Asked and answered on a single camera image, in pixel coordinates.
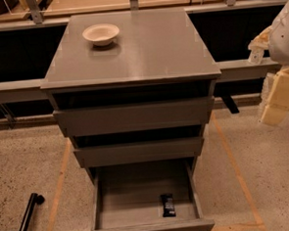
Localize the grey middle drawer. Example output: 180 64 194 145
74 137 204 167

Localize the grey top drawer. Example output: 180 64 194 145
53 97 214 137

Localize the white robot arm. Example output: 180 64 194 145
247 0 289 125

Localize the white ceramic bowl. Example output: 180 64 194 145
82 23 120 47

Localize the dark rxbar blueberry bar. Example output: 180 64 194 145
161 194 176 217

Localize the grey bottom drawer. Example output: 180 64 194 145
90 159 214 231

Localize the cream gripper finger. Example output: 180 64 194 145
248 25 271 50
259 67 289 125

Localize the black bracket under rail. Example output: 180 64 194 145
222 95 239 114

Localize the clear pump sanitizer bottle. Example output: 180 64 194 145
248 47 265 65

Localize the grey drawer cabinet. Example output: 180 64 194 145
35 4 228 186

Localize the grey drawer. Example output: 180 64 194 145
53 97 214 137
90 159 214 231
74 137 204 167

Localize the grey metal rail frame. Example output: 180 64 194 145
0 0 287 104

